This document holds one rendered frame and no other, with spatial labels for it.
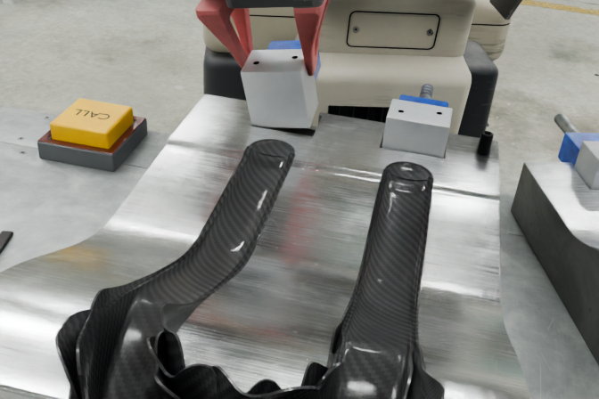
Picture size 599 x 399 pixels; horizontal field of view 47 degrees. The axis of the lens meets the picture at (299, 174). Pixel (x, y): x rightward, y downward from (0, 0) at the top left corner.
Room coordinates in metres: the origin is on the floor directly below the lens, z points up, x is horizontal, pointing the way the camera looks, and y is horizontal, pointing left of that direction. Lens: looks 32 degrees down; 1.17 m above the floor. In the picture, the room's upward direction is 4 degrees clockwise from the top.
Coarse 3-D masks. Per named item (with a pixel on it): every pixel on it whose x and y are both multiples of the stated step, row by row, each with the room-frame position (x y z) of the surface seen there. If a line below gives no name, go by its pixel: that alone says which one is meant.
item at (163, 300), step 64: (256, 192) 0.42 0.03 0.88; (384, 192) 0.43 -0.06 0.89; (192, 256) 0.34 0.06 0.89; (384, 256) 0.36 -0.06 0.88; (128, 320) 0.25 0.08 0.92; (384, 320) 0.29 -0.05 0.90; (128, 384) 0.23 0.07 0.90; (192, 384) 0.19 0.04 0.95; (256, 384) 0.19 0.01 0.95; (320, 384) 0.19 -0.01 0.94; (384, 384) 0.22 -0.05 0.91
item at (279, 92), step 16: (272, 48) 0.56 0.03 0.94; (288, 48) 0.56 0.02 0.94; (256, 64) 0.51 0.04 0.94; (272, 64) 0.51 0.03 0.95; (288, 64) 0.51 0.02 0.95; (304, 64) 0.51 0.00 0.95; (320, 64) 0.57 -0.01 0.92; (256, 80) 0.50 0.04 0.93; (272, 80) 0.50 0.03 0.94; (288, 80) 0.50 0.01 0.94; (304, 80) 0.50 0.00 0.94; (256, 96) 0.51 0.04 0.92; (272, 96) 0.50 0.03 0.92; (288, 96) 0.50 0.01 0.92; (304, 96) 0.50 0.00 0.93; (256, 112) 0.51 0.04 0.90; (272, 112) 0.51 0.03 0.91; (288, 112) 0.50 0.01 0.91; (304, 112) 0.50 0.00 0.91
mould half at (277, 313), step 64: (192, 128) 0.50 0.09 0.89; (256, 128) 0.51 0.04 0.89; (320, 128) 0.51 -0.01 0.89; (192, 192) 0.41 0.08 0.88; (320, 192) 0.42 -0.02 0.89; (448, 192) 0.43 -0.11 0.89; (64, 256) 0.30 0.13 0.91; (128, 256) 0.32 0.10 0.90; (256, 256) 0.35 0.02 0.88; (320, 256) 0.35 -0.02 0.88; (448, 256) 0.36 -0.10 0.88; (0, 320) 0.23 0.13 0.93; (64, 320) 0.23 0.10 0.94; (192, 320) 0.24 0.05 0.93; (256, 320) 0.25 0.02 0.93; (320, 320) 0.26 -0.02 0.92; (448, 320) 0.29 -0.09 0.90; (0, 384) 0.19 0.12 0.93; (64, 384) 0.19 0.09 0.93; (448, 384) 0.21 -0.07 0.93; (512, 384) 0.21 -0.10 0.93
